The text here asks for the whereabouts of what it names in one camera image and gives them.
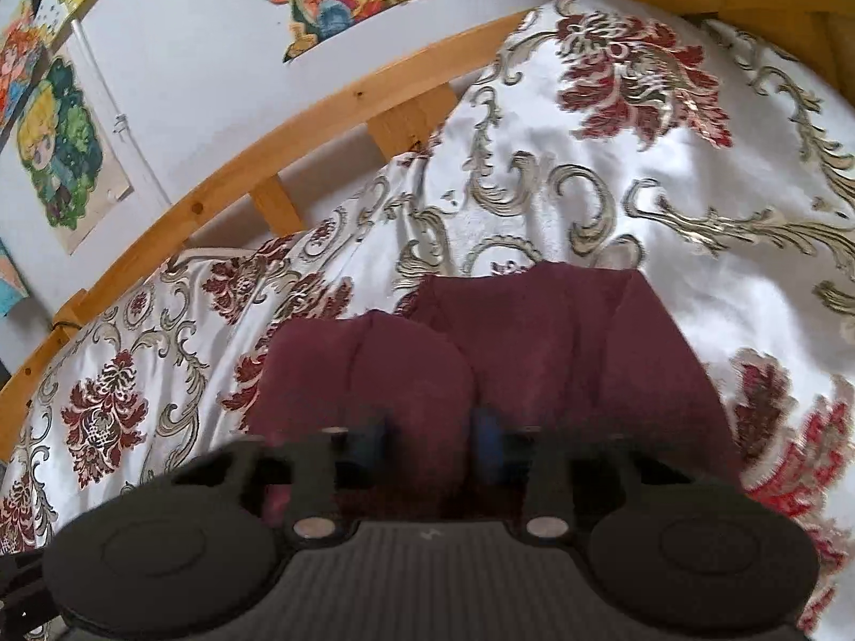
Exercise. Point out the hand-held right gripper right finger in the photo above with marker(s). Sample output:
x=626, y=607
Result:
x=487, y=444

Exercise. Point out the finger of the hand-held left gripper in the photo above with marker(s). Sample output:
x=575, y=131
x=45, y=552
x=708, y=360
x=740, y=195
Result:
x=23, y=597

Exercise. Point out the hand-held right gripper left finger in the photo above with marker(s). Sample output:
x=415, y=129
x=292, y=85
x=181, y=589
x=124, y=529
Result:
x=373, y=442

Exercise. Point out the maroon long-sleeved sweater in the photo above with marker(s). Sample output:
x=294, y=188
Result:
x=534, y=360

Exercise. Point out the white floral satin blanket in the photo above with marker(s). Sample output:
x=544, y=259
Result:
x=601, y=200

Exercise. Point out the curled cartoon girl poster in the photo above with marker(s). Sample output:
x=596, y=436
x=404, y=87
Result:
x=10, y=280

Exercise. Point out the white pipe clamp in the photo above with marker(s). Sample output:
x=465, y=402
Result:
x=121, y=123

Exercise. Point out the blond child cartoon poster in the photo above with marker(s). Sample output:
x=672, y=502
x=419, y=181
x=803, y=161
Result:
x=63, y=147

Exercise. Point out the orange-haired girl poster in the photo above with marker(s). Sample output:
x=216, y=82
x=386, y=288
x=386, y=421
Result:
x=20, y=67

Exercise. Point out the wooden bed frame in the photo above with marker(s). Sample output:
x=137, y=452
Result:
x=280, y=153

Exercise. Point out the white wall pipe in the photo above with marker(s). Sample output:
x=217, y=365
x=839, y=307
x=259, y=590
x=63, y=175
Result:
x=127, y=127

